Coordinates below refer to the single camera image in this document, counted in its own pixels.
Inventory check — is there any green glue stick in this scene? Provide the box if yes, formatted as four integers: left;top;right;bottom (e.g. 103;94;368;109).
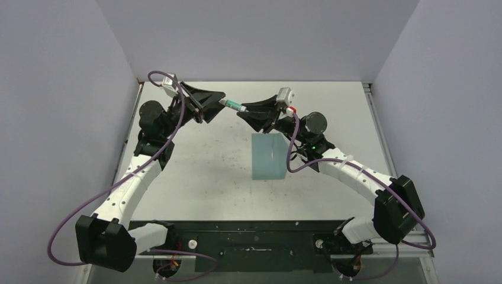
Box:
219;99;247;112

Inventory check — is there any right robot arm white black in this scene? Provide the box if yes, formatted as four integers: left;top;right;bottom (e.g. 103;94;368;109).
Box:
237;95;424;253

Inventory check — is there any teal envelope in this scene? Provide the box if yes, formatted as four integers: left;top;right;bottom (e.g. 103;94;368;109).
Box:
252;133;289;180

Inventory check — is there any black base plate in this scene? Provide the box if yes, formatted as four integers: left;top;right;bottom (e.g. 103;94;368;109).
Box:
129;220;374;273

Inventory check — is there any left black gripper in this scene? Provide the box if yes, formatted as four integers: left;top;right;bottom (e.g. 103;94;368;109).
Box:
160;83;226;138

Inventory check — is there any purple cable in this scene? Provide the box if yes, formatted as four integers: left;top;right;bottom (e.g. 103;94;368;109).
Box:
47;70;186;266
285;114;437;251

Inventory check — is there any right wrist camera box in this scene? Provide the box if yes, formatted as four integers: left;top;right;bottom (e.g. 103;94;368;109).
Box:
276;87;295;108

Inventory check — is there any right side aluminium rail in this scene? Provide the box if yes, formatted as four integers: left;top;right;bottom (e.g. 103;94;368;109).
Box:
362;83;401;178

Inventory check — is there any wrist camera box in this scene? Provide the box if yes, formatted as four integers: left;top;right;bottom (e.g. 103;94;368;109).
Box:
276;87;295;108
160;73;179;98

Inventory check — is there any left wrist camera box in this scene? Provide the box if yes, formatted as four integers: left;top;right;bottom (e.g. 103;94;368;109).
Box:
160;73;179;98

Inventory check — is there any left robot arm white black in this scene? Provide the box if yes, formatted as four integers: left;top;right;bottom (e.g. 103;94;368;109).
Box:
75;82;226;272

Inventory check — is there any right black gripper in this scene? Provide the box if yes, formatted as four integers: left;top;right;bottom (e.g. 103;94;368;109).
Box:
238;96;310;144

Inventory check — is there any aluminium frame rail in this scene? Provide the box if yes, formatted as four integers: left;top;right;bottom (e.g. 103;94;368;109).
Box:
81;230;435;260

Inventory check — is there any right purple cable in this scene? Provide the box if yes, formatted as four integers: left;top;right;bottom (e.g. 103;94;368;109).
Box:
285;114;437;251

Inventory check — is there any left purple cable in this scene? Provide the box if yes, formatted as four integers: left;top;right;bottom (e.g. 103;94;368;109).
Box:
47;70;186;266

